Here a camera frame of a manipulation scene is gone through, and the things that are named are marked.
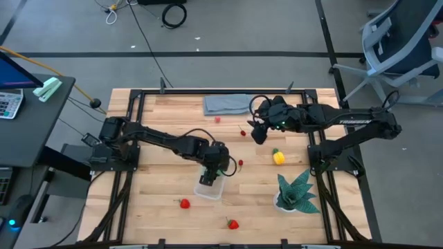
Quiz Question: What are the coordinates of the yellow cable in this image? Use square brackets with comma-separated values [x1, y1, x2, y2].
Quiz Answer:
[0, 46, 107, 116]

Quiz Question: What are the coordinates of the grey office chair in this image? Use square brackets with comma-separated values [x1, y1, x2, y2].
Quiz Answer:
[332, 0, 443, 108]

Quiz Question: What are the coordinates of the grey folded cloth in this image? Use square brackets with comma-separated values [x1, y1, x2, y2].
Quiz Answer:
[203, 93, 255, 117]

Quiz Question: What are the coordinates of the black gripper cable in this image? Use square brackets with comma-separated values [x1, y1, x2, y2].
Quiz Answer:
[248, 94, 273, 118]
[221, 155, 239, 178]

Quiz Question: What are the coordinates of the green artificial plant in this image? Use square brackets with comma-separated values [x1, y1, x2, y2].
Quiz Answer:
[275, 168, 321, 214]

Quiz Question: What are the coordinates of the long black floor cable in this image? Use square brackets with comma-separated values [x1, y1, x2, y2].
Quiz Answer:
[125, 0, 174, 89]

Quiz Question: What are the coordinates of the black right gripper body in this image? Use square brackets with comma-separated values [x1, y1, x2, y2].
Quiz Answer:
[246, 95, 305, 134]

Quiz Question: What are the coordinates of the white plant pot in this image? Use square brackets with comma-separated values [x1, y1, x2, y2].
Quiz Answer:
[273, 191, 299, 214]

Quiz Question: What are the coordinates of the coiled black cable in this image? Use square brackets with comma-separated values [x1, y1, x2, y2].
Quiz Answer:
[161, 3, 188, 30]

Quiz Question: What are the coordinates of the grey desk calculator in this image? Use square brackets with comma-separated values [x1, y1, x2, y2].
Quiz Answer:
[0, 89, 25, 120]

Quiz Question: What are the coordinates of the computer monitor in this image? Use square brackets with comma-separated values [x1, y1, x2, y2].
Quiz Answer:
[0, 51, 44, 91]

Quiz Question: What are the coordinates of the dark grey desk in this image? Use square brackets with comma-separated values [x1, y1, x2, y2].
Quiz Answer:
[0, 73, 77, 169]

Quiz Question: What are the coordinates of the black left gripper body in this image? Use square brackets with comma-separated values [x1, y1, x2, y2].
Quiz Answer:
[201, 142, 232, 176]

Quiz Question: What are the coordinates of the device with blue light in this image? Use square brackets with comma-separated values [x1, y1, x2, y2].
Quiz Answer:
[0, 194, 35, 238]

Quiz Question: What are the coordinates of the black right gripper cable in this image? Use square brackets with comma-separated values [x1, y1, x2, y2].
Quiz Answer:
[248, 94, 273, 118]

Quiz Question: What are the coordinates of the clear plastic tupperware container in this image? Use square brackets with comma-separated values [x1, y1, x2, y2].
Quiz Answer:
[193, 165, 226, 201]

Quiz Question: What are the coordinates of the white cable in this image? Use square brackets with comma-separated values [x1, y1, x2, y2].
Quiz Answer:
[105, 8, 119, 26]

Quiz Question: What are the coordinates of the black aluminium table frame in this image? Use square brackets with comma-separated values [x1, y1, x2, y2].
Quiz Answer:
[78, 86, 373, 249]

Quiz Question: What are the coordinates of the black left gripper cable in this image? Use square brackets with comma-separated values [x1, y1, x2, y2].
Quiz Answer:
[221, 155, 239, 178]

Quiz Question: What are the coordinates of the yellow toy pineapple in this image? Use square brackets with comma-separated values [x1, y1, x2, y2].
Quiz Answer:
[271, 148, 287, 166]

